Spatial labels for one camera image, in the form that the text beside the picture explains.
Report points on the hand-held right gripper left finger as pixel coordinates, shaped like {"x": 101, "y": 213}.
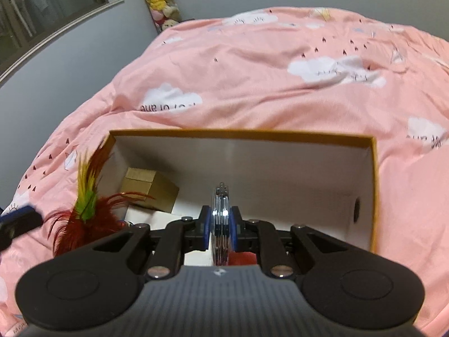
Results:
{"x": 206, "y": 228}

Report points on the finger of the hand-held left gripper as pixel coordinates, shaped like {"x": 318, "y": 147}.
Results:
{"x": 15, "y": 217}

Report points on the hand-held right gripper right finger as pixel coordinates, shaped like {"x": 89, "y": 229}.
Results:
{"x": 234, "y": 228}

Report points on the clear round disc case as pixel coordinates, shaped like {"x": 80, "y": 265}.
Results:
{"x": 220, "y": 196}

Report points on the red and yellow feather toy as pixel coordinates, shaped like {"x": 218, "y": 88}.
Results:
{"x": 87, "y": 200}

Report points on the orange cardboard box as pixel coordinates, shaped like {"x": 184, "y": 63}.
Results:
{"x": 280, "y": 168}

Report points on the pink cloud-print blanket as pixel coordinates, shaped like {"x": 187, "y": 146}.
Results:
{"x": 245, "y": 77}

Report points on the window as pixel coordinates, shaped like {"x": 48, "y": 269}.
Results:
{"x": 35, "y": 7}

